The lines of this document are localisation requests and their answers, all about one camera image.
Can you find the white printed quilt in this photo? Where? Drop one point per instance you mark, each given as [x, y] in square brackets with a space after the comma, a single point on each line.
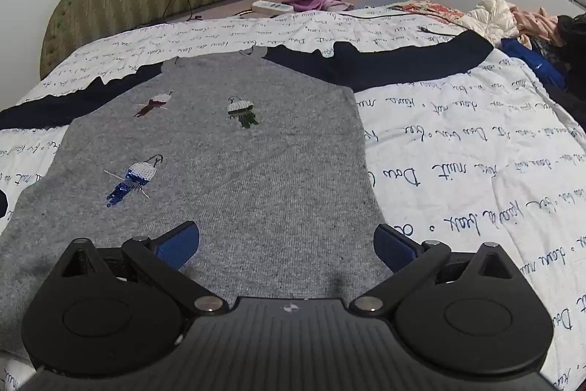
[458, 143]

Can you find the white power strip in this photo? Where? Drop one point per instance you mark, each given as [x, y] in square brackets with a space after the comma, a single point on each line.
[272, 7]

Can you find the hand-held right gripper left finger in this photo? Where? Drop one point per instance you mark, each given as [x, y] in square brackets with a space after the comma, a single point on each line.
[178, 245]

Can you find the white puffer jacket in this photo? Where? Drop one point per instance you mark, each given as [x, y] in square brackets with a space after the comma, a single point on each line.
[490, 17]

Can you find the blue garment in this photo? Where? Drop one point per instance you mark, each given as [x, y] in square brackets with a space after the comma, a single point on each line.
[535, 62]

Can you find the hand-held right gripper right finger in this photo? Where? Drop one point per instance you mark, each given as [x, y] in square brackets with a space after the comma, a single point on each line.
[394, 248]

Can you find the floral cloth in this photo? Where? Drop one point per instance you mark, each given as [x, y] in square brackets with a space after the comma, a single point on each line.
[435, 10]

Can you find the pink cloth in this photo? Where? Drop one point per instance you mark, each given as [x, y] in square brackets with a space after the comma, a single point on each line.
[535, 24]

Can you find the grey sweater with navy sleeves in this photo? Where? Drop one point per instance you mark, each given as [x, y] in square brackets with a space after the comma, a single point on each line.
[274, 171]

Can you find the dark clothing pile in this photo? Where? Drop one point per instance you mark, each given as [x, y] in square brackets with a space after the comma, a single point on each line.
[574, 47]

